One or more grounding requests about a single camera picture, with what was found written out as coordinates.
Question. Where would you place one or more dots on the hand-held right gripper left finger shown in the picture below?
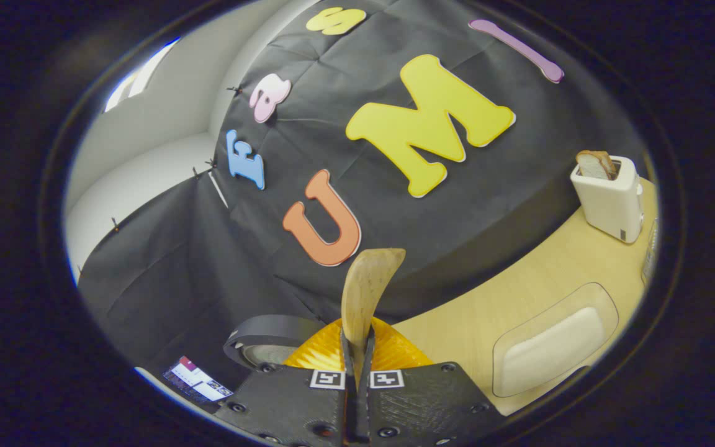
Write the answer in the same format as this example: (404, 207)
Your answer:
(289, 406)

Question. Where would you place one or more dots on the computer monitor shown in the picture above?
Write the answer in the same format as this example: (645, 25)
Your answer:
(199, 382)

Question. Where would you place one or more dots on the black backdrop cloth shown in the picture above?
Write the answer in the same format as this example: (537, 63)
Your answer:
(457, 217)

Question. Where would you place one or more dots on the wooden spoon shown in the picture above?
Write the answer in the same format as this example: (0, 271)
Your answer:
(367, 285)

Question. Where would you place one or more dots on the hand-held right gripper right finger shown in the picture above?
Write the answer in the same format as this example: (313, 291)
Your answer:
(419, 403)

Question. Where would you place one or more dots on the white toaster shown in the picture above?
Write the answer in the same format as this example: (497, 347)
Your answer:
(612, 205)

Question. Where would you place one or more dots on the clear plastic rice box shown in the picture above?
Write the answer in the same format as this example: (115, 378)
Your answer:
(581, 298)

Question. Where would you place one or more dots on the dark grey rice cooker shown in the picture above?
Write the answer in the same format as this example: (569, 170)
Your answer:
(270, 326)

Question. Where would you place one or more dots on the toasted bread slice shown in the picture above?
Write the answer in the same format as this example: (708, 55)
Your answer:
(593, 166)

